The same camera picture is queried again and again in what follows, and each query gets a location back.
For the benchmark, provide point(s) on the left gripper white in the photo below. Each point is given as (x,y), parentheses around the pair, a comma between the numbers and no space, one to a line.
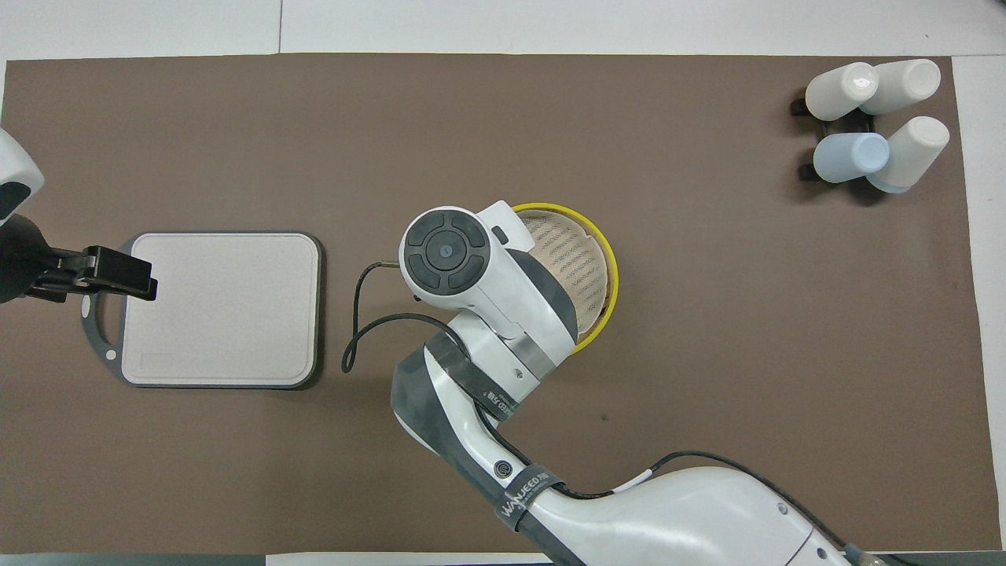
(16,169)

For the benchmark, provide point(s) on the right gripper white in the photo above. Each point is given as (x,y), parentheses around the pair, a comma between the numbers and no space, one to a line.
(507,224)

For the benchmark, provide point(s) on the yellow bamboo steamer lid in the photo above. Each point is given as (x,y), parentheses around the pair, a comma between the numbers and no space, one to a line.
(578,267)

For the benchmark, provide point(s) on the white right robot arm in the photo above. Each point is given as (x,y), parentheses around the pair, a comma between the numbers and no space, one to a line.
(503,303)

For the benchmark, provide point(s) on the grey cutting board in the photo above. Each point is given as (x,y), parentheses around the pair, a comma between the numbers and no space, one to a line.
(228,310)

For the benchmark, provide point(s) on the brown table mat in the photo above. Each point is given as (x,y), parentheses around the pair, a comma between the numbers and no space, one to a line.
(707,314)

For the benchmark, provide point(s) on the black cup rack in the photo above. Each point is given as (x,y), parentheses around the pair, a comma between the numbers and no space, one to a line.
(798,108)

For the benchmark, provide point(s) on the light blue plastic cup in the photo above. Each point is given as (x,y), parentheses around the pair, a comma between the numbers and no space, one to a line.
(849,157)

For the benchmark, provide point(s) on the white plastic cup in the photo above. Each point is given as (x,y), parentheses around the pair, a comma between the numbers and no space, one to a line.
(837,93)
(908,85)
(916,149)

